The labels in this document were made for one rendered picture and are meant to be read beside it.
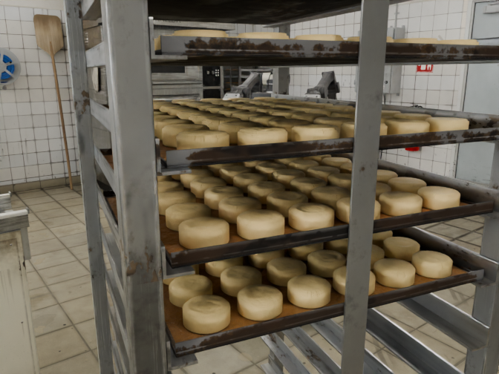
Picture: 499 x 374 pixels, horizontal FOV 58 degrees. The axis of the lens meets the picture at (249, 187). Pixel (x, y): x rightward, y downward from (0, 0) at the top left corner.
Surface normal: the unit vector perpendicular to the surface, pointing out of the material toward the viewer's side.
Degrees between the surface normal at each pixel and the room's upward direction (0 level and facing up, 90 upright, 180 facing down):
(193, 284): 0
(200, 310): 0
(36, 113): 90
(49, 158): 90
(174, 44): 90
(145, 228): 90
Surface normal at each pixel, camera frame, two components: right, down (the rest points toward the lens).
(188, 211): 0.00, -0.97
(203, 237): 0.14, 0.25
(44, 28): 0.62, 0.05
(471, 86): -0.80, 0.15
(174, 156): 0.40, 0.23
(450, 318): -0.92, 0.10
